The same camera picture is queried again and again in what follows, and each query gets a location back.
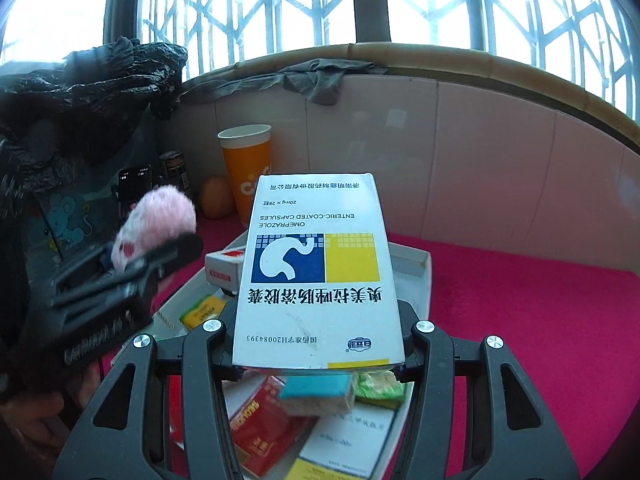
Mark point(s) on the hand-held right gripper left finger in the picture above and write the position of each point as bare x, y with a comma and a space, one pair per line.
220, 345

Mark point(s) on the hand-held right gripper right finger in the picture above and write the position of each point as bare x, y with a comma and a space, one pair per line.
415, 345

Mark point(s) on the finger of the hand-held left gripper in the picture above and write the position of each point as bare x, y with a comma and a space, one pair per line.
82, 267
170, 257

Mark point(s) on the pink plush toy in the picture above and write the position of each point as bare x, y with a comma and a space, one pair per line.
160, 215

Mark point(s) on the long grey sealant box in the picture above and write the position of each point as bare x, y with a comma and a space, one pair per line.
225, 265

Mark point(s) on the white shallow cardboard box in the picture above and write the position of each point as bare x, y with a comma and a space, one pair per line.
415, 270

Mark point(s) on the white and blue medicine box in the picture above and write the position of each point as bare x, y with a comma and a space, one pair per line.
315, 320

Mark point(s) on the teal tissue pack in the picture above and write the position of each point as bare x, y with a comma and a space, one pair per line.
315, 390

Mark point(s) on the person's left hand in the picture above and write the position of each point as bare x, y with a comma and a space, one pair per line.
30, 410

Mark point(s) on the small yellow green box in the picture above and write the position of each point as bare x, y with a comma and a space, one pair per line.
202, 310

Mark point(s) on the blue mouse print bag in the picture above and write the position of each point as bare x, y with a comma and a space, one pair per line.
70, 220

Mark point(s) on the green snack packet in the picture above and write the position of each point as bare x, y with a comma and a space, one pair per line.
380, 385

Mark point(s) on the orange fruit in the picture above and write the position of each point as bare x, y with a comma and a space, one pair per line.
216, 200

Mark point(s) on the black smartphone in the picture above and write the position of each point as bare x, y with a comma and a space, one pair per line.
135, 182

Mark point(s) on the black drink can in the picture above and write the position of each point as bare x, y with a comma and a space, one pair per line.
175, 170

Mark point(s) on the large red box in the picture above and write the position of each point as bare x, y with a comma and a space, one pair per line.
265, 430

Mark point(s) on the red table mat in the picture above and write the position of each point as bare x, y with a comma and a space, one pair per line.
525, 320

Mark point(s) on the orange paper cup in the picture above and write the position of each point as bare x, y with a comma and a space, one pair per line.
245, 170

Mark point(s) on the white yellow medicine box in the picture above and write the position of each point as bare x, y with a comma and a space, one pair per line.
345, 440

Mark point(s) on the black plastic bag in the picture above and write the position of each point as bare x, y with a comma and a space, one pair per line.
75, 95

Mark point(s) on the grey cloth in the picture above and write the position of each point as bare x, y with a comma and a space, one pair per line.
325, 85

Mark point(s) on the window with metal grille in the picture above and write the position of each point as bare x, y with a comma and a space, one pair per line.
370, 0

